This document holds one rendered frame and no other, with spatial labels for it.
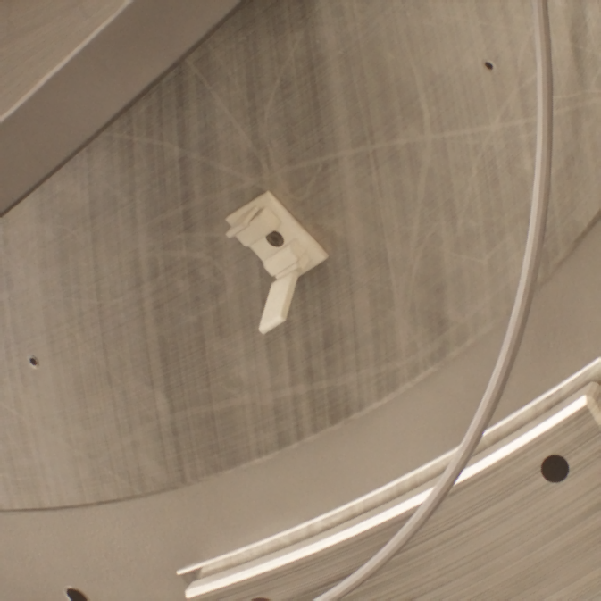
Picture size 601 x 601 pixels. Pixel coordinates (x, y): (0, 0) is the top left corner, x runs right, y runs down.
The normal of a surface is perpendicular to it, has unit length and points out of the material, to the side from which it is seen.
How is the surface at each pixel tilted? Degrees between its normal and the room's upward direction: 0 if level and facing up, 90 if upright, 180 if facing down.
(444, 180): 90
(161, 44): 90
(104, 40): 90
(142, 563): 90
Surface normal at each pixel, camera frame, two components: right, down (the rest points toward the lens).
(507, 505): -0.41, 0.55
